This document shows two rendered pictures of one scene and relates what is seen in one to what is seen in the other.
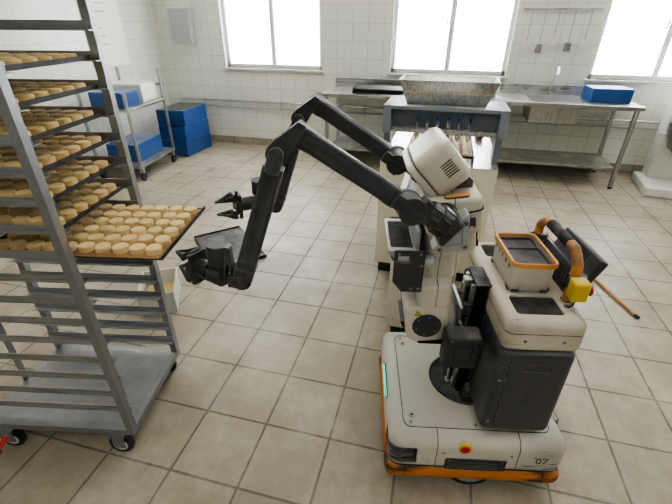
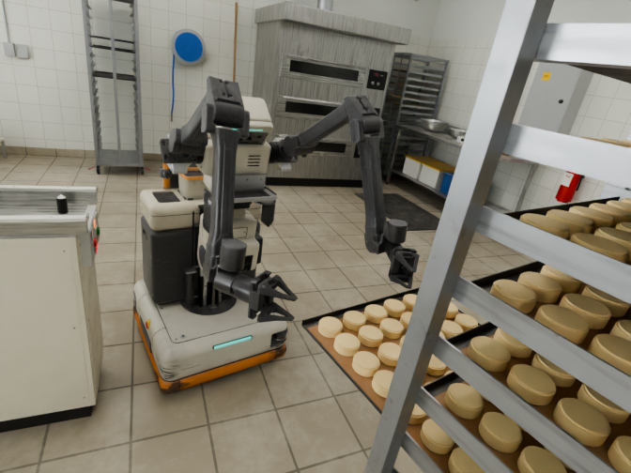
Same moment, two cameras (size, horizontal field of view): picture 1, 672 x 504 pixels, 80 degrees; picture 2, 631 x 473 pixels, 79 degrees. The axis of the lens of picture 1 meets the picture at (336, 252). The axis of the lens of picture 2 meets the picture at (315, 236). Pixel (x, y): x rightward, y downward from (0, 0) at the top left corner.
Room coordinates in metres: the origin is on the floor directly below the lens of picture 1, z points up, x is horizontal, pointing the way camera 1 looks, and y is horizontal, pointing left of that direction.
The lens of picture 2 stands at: (1.90, 1.03, 1.45)
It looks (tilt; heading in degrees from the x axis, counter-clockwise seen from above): 24 degrees down; 230
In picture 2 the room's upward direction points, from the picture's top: 9 degrees clockwise
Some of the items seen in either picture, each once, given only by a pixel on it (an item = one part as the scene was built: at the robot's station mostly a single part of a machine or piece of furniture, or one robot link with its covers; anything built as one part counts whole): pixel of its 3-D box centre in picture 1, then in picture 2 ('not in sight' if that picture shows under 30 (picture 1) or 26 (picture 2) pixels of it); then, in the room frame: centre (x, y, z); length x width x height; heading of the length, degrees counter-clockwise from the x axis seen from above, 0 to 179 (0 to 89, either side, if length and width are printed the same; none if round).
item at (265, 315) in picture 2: (227, 209); (276, 306); (1.49, 0.44, 0.94); 0.09 x 0.07 x 0.07; 117
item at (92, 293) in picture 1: (92, 293); not in sight; (1.50, 1.12, 0.51); 0.64 x 0.03 x 0.03; 87
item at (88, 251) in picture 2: not in sight; (89, 234); (1.74, -0.45, 0.77); 0.24 x 0.04 x 0.14; 75
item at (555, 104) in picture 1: (465, 118); not in sight; (4.96, -1.55, 0.61); 3.40 x 0.70 x 1.22; 76
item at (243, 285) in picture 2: (244, 203); (251, 290); (1.52, 0.38, 0.96); 0.07 x 0.07 x 0.10; 27
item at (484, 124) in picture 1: (442, 131); not in sight; (2.58, -0.67, 1.01); 0.72 x 0.33 x 0.34; 75
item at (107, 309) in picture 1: (98, 308); not in sight; (1.50, 1.12, 0.42); 0.64 x 0.03 x 0.03; 87
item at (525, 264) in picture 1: (521, 261); (205, 183); (1.22, -0.66, 0.87); 0.23 x 0.15 x 0.11; 177
